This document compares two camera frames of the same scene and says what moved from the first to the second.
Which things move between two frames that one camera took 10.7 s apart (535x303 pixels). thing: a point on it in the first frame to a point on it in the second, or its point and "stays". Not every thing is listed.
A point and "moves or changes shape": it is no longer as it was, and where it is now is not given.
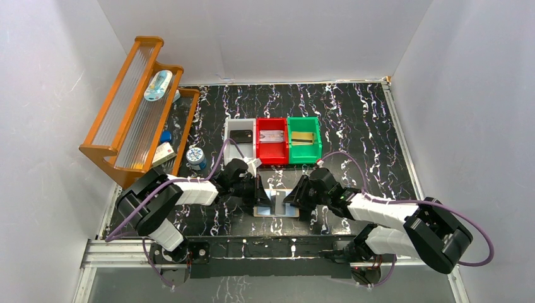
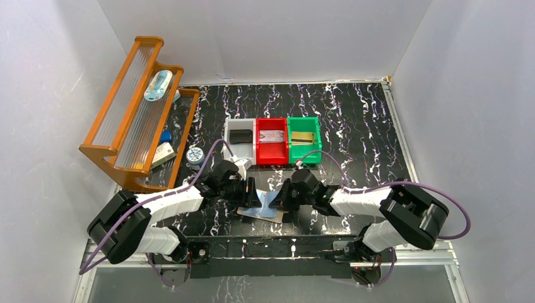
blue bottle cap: [165, 136] stays
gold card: [302, 140] stays
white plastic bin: [243, 132] stays
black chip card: [280, 206] moves or changes shape
